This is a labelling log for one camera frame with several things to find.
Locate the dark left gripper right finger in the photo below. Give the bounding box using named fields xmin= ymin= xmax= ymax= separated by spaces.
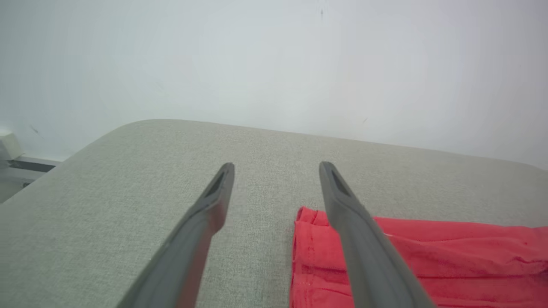
xmin=319 ymin=161 xmax=436 ymax=308

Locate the white corner block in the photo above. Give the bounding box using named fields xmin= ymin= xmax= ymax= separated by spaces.
xmin=0 ymin=130 xmax=23 ymax=161

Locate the red basketball jersey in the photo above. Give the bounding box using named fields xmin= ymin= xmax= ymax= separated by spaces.
xmin=289 ymin=207 xmax=548 ymax=308

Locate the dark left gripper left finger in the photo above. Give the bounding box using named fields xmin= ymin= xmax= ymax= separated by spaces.
xmin=116 ymin=162 xmax=235 ymax=308

